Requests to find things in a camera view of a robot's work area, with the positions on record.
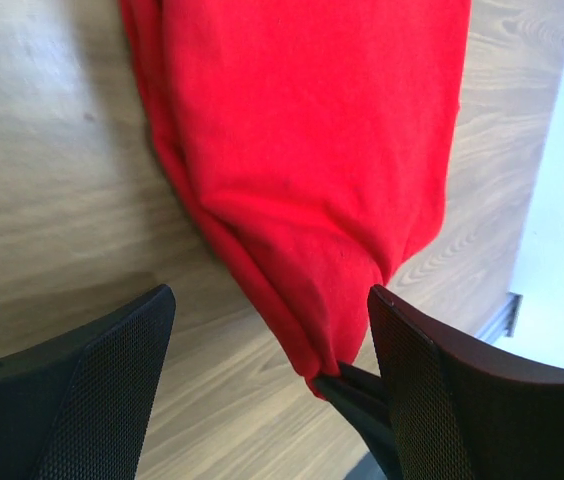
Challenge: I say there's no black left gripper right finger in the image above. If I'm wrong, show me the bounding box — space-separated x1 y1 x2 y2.
368 286 564 479

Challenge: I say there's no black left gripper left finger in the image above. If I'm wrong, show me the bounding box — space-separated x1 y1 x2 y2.
0 285 176 479

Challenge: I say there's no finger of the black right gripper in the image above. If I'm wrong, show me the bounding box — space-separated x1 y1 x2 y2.
312 363 402 479

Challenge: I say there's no red t shirt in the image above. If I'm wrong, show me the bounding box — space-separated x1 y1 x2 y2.
119 0 471 382

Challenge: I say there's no aluminium frame rail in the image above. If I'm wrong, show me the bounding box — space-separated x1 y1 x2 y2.
476 292 522 344

